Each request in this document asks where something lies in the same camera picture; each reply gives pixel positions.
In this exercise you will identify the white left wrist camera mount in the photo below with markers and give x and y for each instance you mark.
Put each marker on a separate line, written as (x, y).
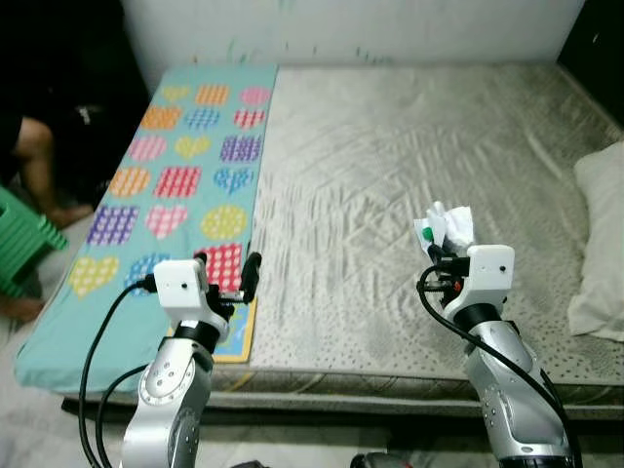
(180, 288)

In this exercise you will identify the person in dark clothes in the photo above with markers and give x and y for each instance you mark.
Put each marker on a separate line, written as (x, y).
(34, 161)

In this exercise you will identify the white tissue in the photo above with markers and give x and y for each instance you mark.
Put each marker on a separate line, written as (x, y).
(450, 226)

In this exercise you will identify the silver right robot leg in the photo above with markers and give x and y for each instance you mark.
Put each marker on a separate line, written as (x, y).
(370, 460)

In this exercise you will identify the yellow-edged blue children's book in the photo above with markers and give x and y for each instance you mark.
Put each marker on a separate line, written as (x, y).
(239, 336)

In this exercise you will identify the teal blanket with coloured hearts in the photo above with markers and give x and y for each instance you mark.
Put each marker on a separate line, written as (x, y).
(58, 322)

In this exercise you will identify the dark bed frame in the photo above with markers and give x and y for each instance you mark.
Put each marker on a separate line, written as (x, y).
(390, 405)

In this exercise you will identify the green plastic stool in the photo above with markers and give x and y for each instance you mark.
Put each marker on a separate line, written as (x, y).
(24, 239)

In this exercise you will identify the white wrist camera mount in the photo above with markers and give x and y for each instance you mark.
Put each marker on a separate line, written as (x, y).
(180, 288)
(492, 273)

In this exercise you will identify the white pillow with black lettering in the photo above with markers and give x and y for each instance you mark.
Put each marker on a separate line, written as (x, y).
(600, 244)

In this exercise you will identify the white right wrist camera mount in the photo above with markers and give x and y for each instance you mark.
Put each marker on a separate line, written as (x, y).
(492, 273)

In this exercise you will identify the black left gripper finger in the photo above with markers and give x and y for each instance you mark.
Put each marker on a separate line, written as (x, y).
(201, 258)
(252, 275)

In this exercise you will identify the white patterned mattress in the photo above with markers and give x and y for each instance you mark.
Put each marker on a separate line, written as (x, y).
(409, 175)

